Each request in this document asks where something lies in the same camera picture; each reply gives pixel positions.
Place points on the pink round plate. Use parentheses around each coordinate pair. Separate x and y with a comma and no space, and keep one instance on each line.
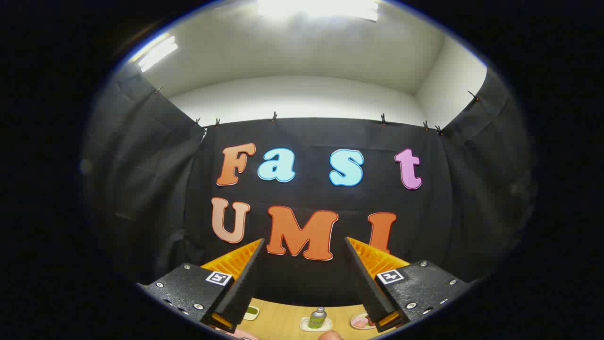
(241,335)

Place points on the narrow ceiling light panel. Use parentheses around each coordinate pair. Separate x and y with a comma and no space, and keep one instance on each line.
(158,53)

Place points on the white divided dish with beans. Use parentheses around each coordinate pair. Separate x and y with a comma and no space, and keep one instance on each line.
(252,311)

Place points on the white oval dish with meat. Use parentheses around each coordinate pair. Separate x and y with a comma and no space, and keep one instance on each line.
(361,322)

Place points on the green soda bottle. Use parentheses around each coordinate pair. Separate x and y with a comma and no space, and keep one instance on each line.
(317,318)

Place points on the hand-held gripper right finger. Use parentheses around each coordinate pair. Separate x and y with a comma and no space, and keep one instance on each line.
(365,283)

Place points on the row of black cloth clips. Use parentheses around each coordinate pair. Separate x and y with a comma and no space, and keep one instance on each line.
(274,116)

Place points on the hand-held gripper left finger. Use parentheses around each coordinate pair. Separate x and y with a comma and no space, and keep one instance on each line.
(245,283)

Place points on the white square coaster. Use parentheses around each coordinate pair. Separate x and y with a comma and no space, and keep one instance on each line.
(304,326)

